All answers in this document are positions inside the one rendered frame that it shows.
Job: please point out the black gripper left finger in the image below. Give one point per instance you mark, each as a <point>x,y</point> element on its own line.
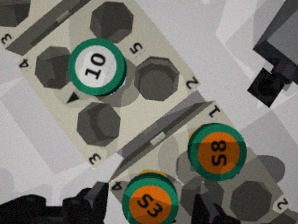
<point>81,209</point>

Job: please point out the grey button box with green button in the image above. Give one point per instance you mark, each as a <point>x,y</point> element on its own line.
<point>281,49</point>

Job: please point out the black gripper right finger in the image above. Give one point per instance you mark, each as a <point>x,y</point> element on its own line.
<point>204,212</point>

